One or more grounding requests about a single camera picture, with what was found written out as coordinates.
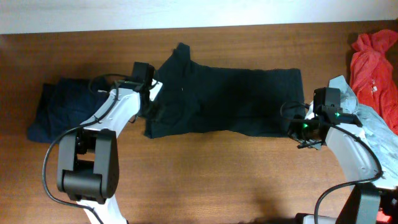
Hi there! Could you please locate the black t-shirt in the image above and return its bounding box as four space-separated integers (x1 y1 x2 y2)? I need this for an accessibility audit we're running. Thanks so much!
144 43 304 139

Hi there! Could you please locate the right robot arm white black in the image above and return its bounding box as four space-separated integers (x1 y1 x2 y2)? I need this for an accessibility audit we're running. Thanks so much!
280 87 397 223

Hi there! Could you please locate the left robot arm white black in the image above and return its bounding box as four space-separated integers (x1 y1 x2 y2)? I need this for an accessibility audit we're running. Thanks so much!
57 62 162 223

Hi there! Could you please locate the light blue grey garment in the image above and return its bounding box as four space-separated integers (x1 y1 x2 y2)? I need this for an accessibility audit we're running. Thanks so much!
327 75 398 181

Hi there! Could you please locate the folded navy blue garment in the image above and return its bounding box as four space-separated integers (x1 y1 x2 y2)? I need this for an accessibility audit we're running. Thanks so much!
27 78 111 143

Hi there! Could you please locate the red t-shirt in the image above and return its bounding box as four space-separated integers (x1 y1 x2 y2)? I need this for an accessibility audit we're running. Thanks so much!
349 29 397 134

